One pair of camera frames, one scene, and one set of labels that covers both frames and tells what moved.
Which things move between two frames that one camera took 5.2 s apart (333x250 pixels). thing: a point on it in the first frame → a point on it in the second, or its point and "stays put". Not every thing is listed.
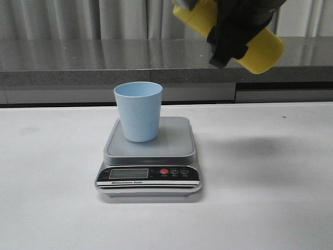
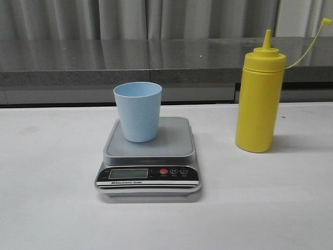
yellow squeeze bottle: [266, 52] → [259, 88]
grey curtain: [139, 19] stays put
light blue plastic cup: [140, 102] stays put
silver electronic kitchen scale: [167, 166] stays put
